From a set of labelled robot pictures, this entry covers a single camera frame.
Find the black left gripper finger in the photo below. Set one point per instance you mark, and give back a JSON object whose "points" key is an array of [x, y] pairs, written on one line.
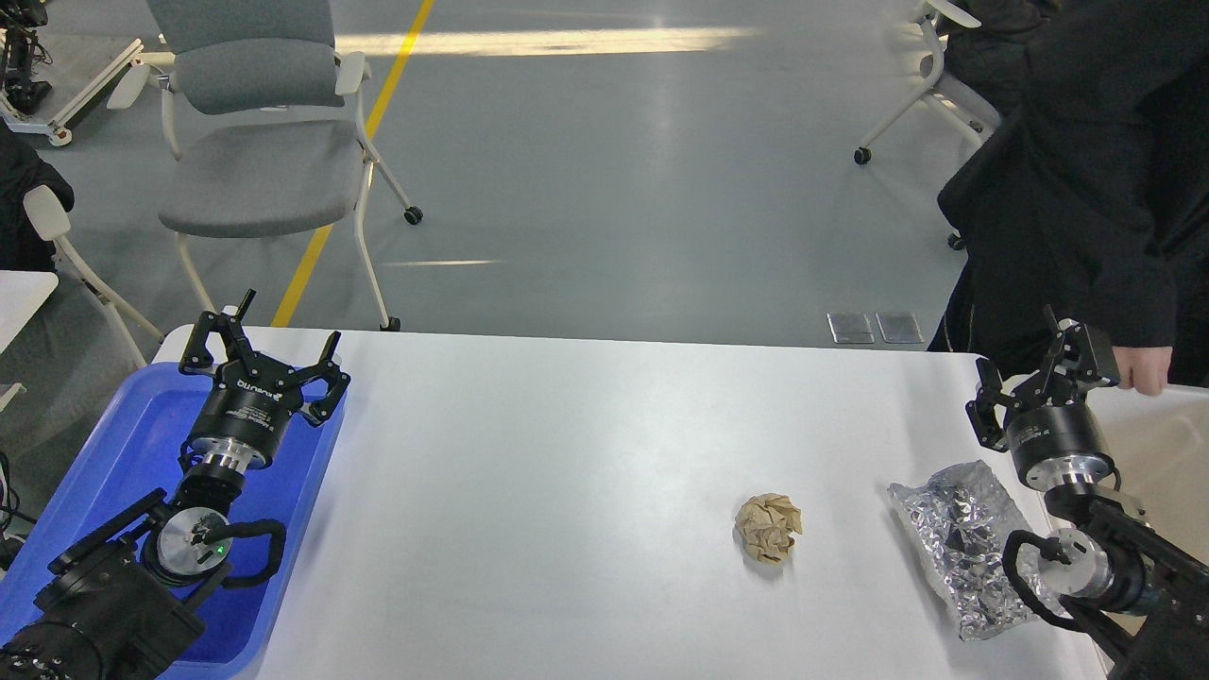
{"points": [[325, 370], [198, 360]]}

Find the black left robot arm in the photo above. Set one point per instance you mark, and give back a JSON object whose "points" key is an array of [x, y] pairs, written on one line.
{"points": [[167, 549]]}

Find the grey office chair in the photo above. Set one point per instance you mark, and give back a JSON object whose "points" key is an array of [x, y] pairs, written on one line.
{"points": [[273, 179]]}

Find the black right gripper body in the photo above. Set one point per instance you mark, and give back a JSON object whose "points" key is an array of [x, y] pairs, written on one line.
{"points": [[1052, 445]]}

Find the white frame chair right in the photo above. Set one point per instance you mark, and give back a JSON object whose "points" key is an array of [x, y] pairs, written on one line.
{"points": [[953, 100]]}

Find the blue plastic tray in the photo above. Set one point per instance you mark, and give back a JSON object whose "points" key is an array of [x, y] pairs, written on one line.
{"points": [[134, 450]]}

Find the white plastic bin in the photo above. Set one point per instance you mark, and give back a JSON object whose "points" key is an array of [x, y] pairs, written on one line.
{"points": [[1160, 453]]}

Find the right floor outlet plate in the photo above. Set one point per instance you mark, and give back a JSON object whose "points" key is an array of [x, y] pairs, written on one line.
{"points": [[899, 328]]}

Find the left floor outlet plate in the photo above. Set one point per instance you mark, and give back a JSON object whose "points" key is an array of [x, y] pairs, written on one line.
{"points": [[851, 329]]}

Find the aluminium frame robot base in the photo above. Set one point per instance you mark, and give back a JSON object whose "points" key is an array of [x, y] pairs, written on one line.
{"points": [[51, 80]]}

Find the person's bare hand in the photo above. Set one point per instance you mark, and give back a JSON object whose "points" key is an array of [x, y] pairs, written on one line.
{"points": [[1143, 370]]}

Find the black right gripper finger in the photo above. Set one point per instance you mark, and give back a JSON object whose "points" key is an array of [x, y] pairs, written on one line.
{"points": [[1079, 360], [982, 409]]}

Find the silver foil bag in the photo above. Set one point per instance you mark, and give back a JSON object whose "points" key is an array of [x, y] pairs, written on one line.
{"points": [[958, 523]]}

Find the person in black clothes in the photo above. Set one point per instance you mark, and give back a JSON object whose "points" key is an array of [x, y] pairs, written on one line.
{"points": [[1091, 197]]}

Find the white chair at left edge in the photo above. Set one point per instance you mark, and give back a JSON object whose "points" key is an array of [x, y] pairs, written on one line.
{"points": [[51, 221]]}

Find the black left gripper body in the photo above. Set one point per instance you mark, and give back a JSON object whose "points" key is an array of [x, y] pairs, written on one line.
{"points": [[247, 412]]}

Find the crumpled brown paper ball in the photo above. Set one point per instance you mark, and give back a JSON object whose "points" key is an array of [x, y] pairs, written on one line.
{"points": [[769, 525]]}

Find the white side table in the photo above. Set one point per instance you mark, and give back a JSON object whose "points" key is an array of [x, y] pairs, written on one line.
{"points": [[22, 295]]}

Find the floor outlet plate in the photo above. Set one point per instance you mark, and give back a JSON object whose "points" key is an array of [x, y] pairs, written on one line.
{"points": [[851, 329], [899, 328]]}

